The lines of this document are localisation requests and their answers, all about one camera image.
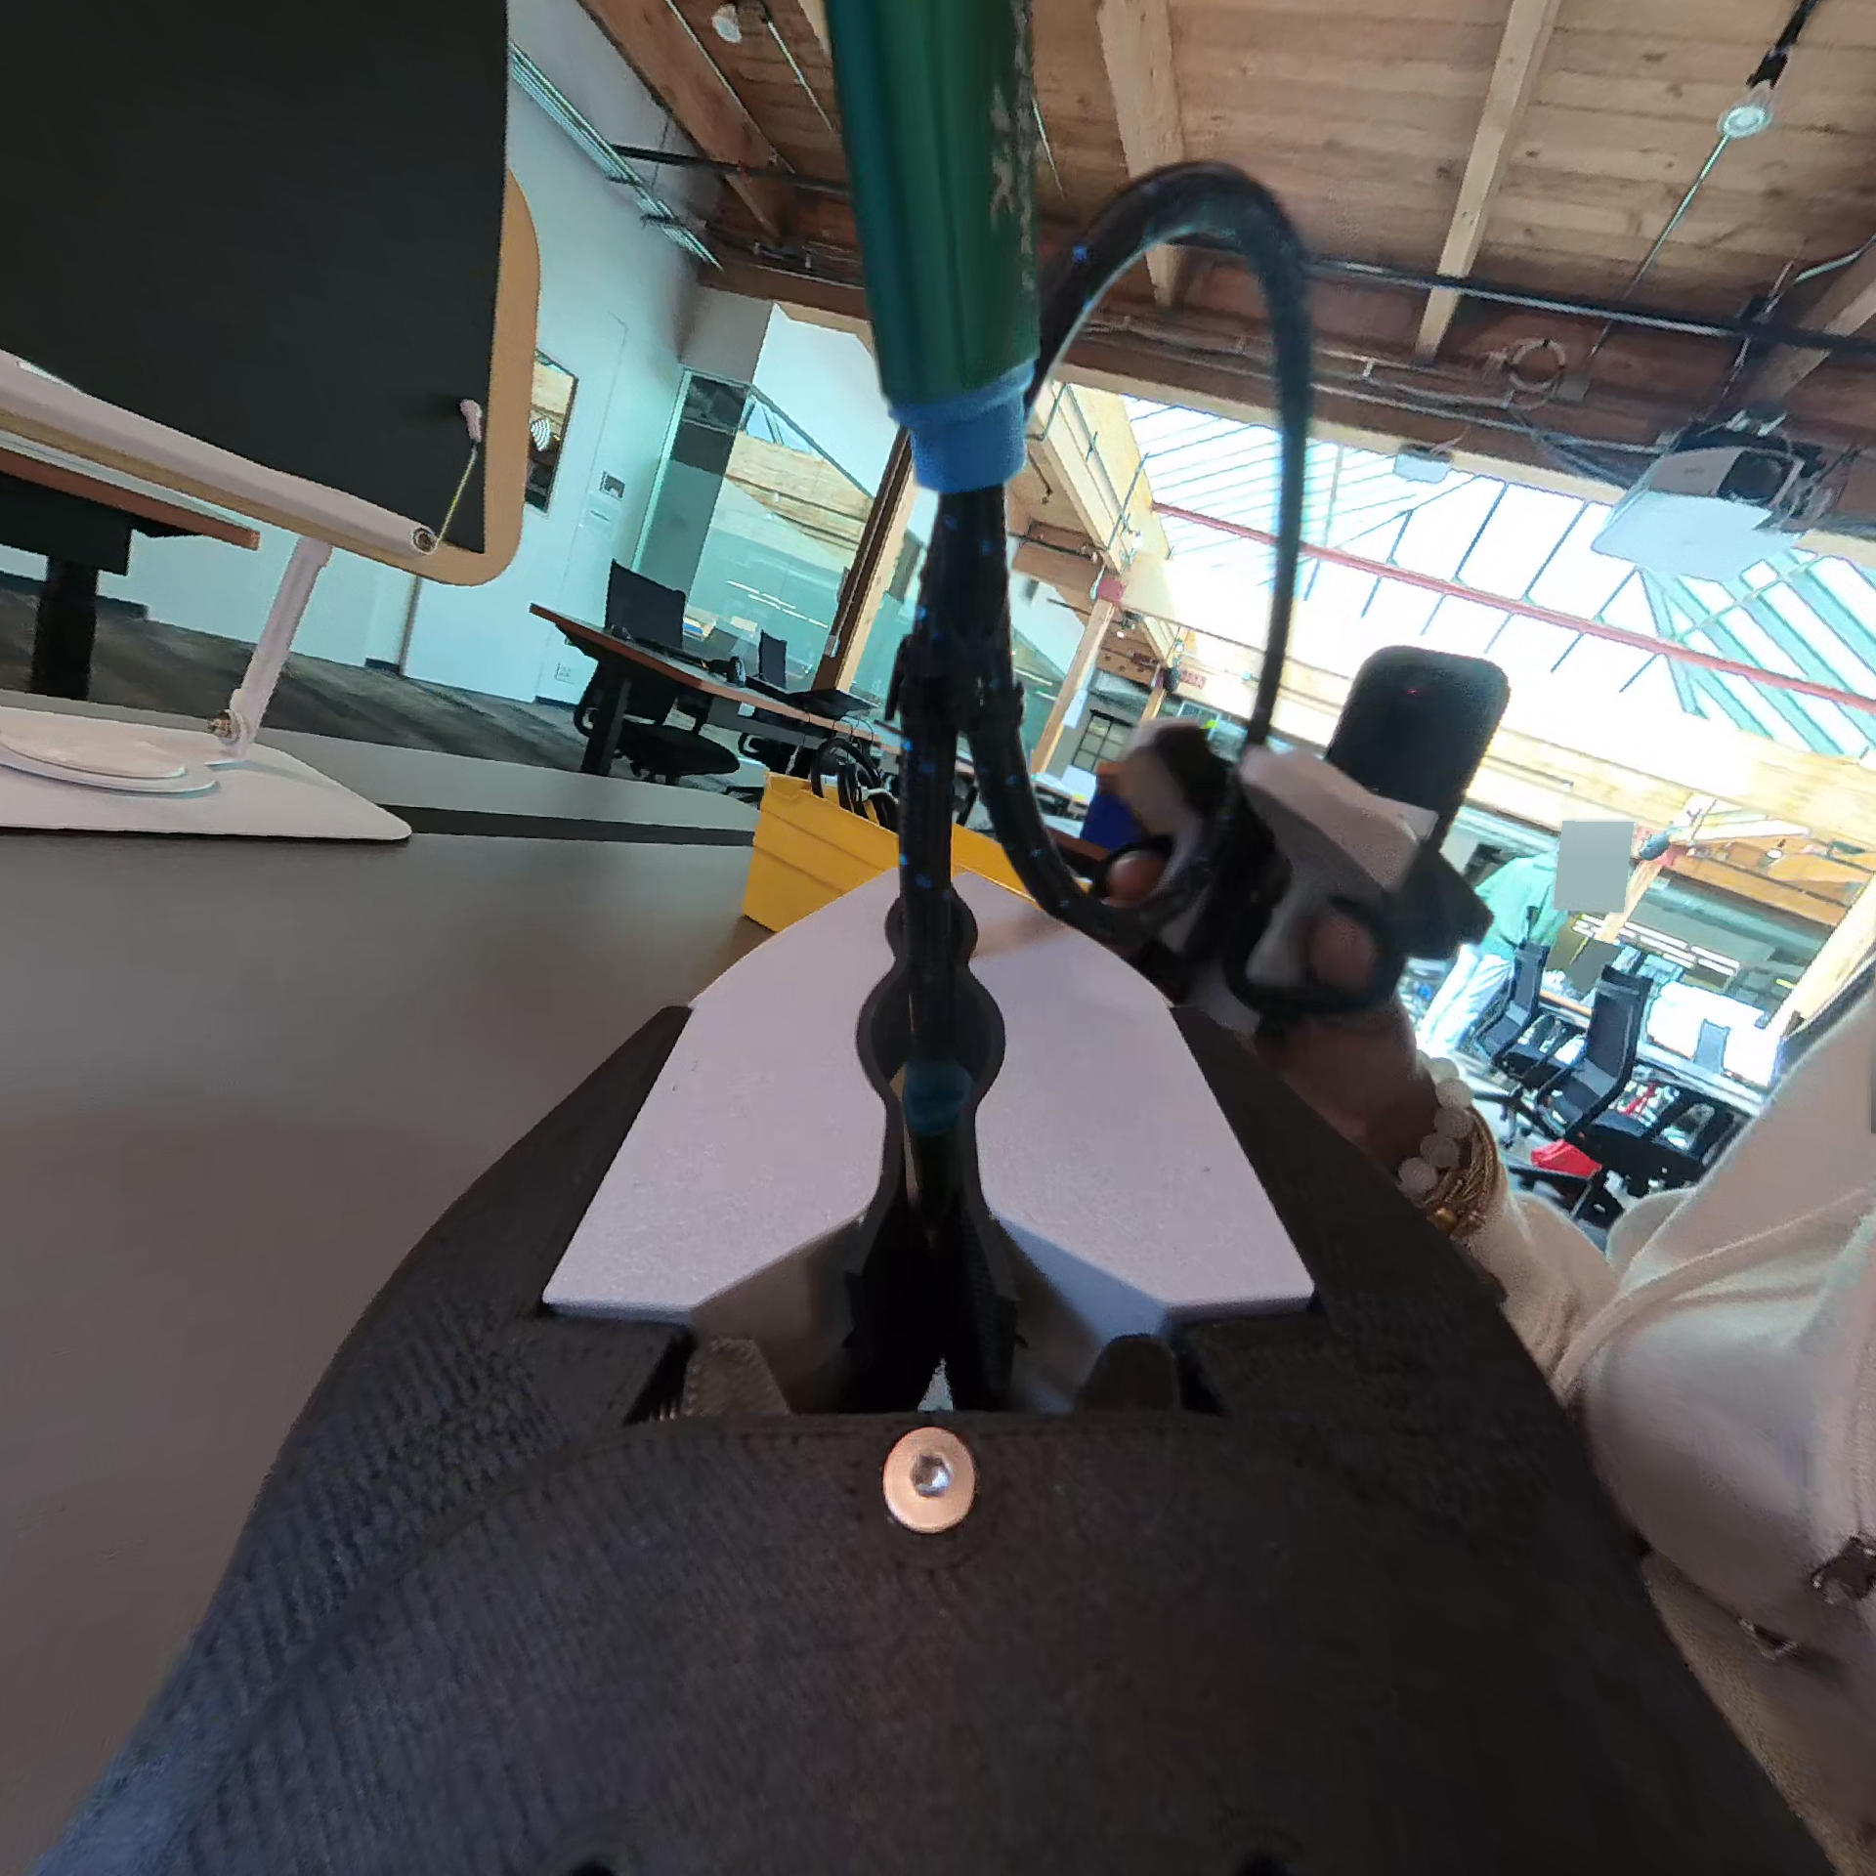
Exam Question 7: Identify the yellow plastic bin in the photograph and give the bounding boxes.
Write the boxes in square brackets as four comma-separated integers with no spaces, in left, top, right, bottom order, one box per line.
[741,768,1095,943]

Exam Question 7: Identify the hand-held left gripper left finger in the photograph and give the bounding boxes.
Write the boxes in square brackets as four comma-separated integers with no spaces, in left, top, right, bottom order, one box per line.
[541,867,929,1409]

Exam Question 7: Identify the person's right forearm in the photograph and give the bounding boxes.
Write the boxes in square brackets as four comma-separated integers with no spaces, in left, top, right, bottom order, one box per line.
[1465,1115,1876,1469]

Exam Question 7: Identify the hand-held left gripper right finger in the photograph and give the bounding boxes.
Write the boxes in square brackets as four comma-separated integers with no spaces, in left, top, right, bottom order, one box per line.
[945,874,1319,1406]

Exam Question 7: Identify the grey desk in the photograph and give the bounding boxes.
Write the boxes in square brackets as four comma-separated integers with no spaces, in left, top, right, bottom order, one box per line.
[0,723,1191,1876]

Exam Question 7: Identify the person's right hand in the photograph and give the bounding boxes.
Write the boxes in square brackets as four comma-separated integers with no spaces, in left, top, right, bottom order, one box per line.
[1105,850,1448,1175]

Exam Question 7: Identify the wooden desk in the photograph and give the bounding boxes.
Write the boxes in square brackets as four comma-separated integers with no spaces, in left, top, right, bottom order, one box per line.
[0,441,265,703]
[525,599,895,783]

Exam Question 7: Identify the braided HDMI cable green plugs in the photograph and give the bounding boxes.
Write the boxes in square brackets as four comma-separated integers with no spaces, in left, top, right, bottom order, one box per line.
[816,0,1321,1409]

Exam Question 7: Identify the white ceiling projector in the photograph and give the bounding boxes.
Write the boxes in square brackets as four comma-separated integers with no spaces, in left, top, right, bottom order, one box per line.
[1589,419,1829,585]

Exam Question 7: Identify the gold bracelet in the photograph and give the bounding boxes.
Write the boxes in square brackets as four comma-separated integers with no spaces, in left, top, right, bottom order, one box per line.
[1421,1115,1506,1243]

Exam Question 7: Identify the black office chair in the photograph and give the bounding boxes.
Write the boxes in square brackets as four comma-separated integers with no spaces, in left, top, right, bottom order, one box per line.
[1525,966,1659,1175]
[603,557,691,654]

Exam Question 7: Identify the dark desk mat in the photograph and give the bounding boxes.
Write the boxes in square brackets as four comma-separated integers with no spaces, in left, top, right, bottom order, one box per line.
[383,801,758,851]

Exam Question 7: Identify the framed wall picture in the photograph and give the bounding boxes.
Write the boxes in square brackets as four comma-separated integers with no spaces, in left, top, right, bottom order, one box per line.
[522,350,583,513]

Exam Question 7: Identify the white bead bracelet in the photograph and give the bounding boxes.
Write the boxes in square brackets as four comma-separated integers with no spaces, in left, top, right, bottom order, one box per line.
[1391,1055,1481,1196]

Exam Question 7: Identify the red ceiling pipe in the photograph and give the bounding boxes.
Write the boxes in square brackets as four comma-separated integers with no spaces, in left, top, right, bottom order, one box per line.
[1154,500,1876,723]

